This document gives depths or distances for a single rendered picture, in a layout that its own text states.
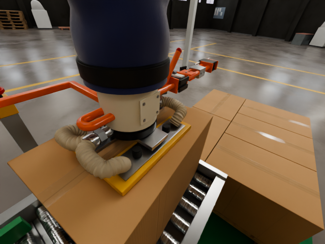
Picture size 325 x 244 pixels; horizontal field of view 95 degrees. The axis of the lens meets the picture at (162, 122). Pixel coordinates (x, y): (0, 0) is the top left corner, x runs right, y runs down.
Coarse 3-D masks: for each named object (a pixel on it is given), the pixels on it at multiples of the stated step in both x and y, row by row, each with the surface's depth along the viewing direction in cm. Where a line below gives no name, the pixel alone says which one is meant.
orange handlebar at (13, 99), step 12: (192, 72) 68; (60, 84) 51; (72, 84) 52; (168, 84) 57; (12, 96) 43; (24, 96) 44; (36, 96) 47; (96, 96) 46; (84, 120) 36; (96, 120) 36; (108, 120) 37
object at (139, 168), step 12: (168, 120) 57; (168, 132) 51; (180, 132) 53; (132, 144) 47; (168, 144) 47; (132, 156) 42; (144, 156) 42; (156, 156) 43; (132, 168) 39; (144, 168) 40; (108, 180) 36; (120, 180) 36; (132, 180) 37; (120, 192) 34
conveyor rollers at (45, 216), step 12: (204, 180) 85; (192, 192) 80; (204, 192) 80; (180, 204) 75; (192, 204) 74; (48, 216) 66; (180, 216) 70; (48, 228) 63; (60, 228) 64; (180, 228) 66; (24, 240) 59; (60, 240) 60; (168, 240) 62
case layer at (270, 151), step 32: (224, 96) 176; (224, 128) 126; (256, 128) 129; (288, 128) 131; (224, 160) 98; (256, 160) 100; (288, 160) 101; (224, 192) 97; (256, 192) 82; (288, 192) 82; (256, 224) 92; (288, 224) 79; (320, 224) 70
